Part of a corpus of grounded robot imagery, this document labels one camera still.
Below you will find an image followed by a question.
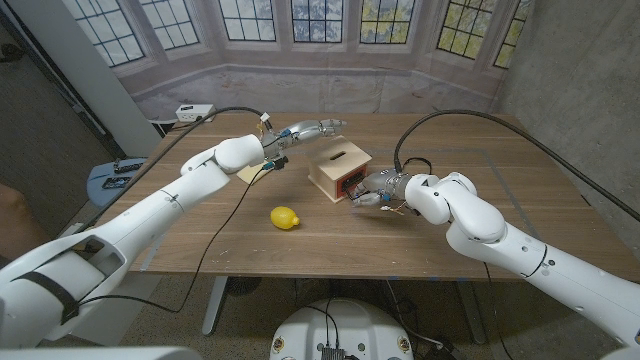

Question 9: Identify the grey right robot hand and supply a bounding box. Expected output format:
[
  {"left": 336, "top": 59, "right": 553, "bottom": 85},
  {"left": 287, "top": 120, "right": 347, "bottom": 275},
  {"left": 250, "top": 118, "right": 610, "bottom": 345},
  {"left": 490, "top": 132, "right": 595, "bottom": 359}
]
[{"left": 351, "top": 168, "right": 414, "bottom": 209}]

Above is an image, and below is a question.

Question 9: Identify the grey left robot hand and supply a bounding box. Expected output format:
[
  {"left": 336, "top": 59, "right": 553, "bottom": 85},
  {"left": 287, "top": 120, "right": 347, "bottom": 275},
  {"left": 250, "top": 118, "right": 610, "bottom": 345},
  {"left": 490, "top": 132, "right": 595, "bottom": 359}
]
[{"left": 259, "top": 118, "right": 348, "bottom": 161}]

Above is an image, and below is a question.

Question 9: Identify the wooden box with slot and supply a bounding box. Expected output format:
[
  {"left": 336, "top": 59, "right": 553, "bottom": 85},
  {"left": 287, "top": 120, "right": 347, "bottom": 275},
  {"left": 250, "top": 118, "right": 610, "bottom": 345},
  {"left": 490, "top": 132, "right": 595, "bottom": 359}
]
[{"left": 307, "top": 134, "right": 374, "bottom": 204}]

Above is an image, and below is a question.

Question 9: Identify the yellow lemon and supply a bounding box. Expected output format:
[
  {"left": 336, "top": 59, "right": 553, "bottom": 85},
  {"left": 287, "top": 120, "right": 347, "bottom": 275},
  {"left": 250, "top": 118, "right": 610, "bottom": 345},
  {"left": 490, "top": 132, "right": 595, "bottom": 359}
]
[{"left": 270, "top": 205, "right": 301, "bottom": 231}]

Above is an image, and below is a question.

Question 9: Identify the printed window backdrop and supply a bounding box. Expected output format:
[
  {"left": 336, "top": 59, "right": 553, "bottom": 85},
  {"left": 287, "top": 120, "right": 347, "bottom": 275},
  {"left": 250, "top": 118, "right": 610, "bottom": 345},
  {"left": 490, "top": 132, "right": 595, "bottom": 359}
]
[{"left": 62, "top": 0, "right": 534, "bottom": 121}]

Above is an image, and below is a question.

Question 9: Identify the beige wooden block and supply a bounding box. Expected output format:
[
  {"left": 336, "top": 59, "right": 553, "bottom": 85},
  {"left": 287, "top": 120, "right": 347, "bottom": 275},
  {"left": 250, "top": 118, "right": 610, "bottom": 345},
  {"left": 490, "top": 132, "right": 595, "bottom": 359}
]
[{"left": 235, "top": 160, "right": 274, "bottom": 186}]

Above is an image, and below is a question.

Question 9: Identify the white power strip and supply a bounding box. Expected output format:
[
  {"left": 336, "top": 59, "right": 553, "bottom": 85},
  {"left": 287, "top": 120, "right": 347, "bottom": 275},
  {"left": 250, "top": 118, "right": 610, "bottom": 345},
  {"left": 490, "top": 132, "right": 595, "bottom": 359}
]
[{"left": 175, "top": 103, "right": 217, "bottom": 123}]

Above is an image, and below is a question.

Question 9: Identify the white robot torso base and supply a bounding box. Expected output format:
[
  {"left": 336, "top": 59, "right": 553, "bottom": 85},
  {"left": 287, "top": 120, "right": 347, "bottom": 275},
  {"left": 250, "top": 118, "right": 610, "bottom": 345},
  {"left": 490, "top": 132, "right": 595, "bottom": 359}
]
[{"left": 269, "top": 298, "right": 415, "bottom": 360}]

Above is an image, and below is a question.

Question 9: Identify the grey table leg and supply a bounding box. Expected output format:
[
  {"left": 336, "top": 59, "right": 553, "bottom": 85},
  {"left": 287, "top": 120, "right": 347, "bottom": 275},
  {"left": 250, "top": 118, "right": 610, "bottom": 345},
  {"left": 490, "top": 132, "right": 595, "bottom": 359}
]
[
  {"left": 202, "top": 275, "right": 231, "bottom": 336},
  {"left": 454, "top": 280, "right": 489, "bottom": 345}
]

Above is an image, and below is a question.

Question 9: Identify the black flat device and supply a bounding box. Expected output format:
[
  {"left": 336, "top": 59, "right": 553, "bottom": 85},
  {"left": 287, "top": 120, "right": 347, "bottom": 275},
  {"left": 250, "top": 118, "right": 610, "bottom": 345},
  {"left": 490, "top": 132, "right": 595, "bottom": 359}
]
[{"left": 102, "top": 175, "right": 134, "bottom": 190}]

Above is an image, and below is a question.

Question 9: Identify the blue round stool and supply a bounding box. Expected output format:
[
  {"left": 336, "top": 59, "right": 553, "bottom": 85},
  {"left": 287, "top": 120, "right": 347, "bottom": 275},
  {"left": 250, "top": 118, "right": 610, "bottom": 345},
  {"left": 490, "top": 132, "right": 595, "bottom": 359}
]
[{"left": 86, "top": 157, "right": 149, "bottom": 209}]

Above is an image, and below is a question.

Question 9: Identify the white robot chest rim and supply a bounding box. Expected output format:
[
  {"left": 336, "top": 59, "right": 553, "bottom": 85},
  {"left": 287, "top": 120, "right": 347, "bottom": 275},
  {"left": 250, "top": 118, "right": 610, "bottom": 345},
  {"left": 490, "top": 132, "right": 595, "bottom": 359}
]
[{"left": 0, "top": 346, "right": 204, "bottom": 360}]

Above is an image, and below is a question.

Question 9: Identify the person leg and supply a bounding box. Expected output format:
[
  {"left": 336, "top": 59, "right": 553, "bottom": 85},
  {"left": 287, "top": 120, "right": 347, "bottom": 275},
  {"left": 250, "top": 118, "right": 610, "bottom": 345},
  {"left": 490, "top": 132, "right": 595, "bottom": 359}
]
[{"left": 0, "top": 182, "right": 40, "bottom": 261}]

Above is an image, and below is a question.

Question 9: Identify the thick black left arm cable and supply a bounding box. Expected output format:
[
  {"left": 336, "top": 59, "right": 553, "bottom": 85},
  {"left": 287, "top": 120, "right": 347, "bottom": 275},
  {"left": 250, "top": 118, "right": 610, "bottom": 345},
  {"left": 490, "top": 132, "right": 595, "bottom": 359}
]
[{"left": 74, "top": 105, "right": 266, "bottom": 234}]

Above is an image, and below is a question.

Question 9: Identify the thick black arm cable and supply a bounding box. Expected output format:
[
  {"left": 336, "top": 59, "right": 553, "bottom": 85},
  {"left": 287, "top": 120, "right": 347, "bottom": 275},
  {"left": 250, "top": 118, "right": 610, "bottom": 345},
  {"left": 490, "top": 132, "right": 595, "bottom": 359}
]
[
  {"left": 393, "top": 109, "right": 640, "bottom": 224},
  {"left": 74, "top": 105, "right": 266, "bottom": 234}
]

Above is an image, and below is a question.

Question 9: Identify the white floor cable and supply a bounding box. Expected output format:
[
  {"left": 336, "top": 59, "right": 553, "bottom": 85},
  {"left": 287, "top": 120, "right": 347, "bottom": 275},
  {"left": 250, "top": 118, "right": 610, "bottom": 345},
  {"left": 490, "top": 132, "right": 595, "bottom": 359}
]
[{"left": 384, "top": 279, "right": 446, "bottom": 350}]

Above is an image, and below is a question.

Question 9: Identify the thin black left wrist cable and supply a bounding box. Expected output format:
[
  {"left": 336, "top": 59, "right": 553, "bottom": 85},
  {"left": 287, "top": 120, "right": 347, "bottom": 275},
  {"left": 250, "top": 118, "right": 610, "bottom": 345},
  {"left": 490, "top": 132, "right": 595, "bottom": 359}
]
[{"left": 77, "top": 164, "right": 266, "bottom": 315}]

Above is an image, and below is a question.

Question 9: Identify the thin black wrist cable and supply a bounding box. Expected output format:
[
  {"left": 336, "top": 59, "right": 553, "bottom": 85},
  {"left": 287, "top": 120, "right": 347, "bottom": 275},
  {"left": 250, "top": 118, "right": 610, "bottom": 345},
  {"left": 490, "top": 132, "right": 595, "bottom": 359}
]
[
  {"left": 77, "top": 164, "right": 266, "bottom": 315},
  {"left": 482, "top": 262, "right": 502, "bottom": 360}
]

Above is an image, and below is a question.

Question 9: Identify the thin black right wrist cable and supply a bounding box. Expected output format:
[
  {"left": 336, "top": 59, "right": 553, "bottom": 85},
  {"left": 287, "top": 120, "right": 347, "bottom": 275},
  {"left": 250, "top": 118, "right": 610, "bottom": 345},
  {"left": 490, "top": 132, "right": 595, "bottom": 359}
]
[{"left": 482, "top": 262, "right": 502, "bottom": 360}]

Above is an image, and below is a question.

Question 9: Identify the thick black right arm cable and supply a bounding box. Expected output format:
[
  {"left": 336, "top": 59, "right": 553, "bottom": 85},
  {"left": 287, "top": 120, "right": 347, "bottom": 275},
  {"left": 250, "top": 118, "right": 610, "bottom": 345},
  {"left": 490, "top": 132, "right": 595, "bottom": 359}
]
[{"left": 393, "top": 109, "right": 640, "bottom": 224}]

